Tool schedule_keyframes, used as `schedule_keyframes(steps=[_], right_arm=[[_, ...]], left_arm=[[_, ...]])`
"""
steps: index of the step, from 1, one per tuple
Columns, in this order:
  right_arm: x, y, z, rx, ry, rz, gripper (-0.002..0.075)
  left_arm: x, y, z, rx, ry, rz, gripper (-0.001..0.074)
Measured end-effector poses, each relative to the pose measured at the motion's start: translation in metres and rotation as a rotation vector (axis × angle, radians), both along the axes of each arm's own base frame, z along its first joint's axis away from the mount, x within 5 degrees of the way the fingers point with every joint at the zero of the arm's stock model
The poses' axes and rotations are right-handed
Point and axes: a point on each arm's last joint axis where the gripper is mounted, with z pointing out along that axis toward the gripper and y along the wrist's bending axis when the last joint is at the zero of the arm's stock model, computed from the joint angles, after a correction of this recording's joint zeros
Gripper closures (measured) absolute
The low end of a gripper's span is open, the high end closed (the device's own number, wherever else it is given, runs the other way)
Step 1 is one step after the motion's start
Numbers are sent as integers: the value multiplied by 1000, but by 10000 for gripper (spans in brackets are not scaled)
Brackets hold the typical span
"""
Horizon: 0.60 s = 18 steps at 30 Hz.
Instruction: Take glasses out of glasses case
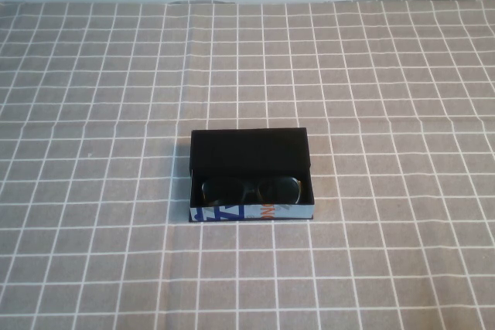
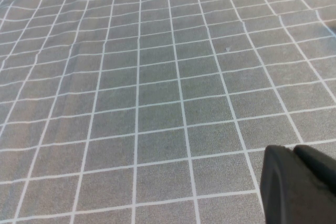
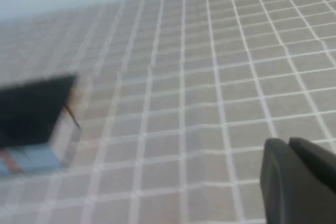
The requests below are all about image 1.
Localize black tortoiseshell glasses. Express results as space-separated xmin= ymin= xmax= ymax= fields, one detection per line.
xmin=199 ymin=175 xmax=305 ymax=207

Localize grey white-checked tablecloth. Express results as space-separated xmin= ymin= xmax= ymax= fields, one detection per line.
xmin=0 ymin=0 xmax=495 ymax=330

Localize black printed glasses case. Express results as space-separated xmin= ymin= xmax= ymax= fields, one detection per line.
xmin=187 ymin=127 xmax=319 ymax=224

